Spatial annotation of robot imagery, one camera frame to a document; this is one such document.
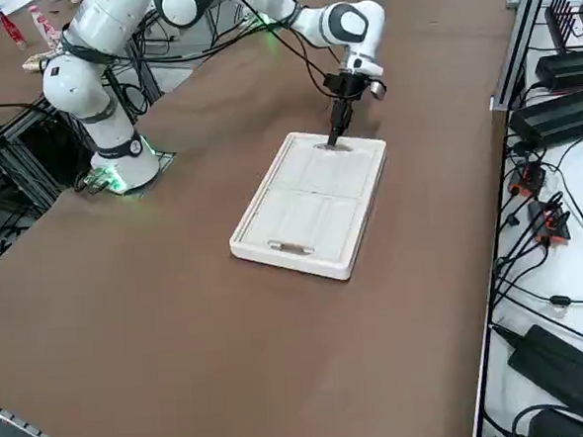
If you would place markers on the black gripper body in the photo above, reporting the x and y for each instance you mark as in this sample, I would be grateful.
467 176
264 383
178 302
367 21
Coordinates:
345 86

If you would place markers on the white folding storage box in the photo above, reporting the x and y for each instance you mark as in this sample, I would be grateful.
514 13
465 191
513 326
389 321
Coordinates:
315 202

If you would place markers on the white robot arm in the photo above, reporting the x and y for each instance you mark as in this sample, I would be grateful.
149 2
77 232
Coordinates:
97 121
263 18

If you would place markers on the orange black connector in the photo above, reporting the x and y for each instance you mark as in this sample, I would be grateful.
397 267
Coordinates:
549 222
527 179

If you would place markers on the dark wooden rack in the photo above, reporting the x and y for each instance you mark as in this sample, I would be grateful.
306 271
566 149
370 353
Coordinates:
564 23

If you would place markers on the pink white bottle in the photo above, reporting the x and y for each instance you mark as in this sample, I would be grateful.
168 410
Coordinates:
44 25

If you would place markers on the small snack packet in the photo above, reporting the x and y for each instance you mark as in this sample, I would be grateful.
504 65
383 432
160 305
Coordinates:
34 63

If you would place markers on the large black power adapter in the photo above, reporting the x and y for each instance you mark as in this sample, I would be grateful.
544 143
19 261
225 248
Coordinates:
558 365

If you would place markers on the red bottle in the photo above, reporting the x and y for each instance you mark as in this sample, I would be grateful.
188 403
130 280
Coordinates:
12 30

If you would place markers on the white printed sheet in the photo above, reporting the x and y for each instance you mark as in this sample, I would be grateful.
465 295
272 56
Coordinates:
11 4

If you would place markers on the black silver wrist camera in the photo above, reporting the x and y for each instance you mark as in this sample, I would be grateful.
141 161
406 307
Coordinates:
377 89

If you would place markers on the aluminium profile post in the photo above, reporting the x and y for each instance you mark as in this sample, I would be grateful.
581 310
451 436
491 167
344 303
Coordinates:
522 31

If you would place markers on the aluminium frame stand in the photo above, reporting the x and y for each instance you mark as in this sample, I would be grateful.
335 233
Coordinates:
6 161

